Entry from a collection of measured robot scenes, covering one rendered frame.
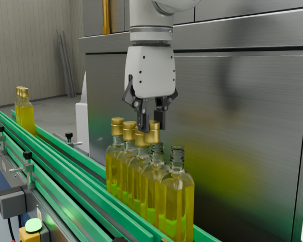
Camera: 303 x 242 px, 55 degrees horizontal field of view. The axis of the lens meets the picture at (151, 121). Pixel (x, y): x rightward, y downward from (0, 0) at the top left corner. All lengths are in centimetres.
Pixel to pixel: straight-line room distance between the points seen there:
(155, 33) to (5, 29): 965
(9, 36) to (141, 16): 970
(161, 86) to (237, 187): 27
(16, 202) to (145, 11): 86
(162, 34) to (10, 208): 86
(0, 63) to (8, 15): 149
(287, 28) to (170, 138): 40
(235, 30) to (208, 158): 29
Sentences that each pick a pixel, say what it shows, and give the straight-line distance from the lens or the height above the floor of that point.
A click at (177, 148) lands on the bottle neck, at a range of 59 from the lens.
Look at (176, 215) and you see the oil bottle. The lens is 60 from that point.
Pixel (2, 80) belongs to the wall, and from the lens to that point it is 993.
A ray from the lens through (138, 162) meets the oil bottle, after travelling 66.
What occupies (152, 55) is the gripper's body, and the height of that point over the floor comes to 149.
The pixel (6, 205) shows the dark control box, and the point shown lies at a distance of 118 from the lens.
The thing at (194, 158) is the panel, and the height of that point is 124.
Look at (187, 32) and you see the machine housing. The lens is 73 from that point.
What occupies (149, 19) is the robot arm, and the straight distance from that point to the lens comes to 55.
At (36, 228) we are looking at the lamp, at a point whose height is 101.
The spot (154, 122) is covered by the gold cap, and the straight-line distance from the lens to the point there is 60.
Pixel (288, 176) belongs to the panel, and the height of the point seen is 128.
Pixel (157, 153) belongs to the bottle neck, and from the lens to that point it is 62.
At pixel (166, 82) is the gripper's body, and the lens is 59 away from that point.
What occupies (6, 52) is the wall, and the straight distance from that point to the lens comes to 1007.
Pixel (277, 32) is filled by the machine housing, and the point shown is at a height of 153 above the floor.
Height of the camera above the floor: 149
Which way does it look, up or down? 12 degrees down
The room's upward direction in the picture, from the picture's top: straight up
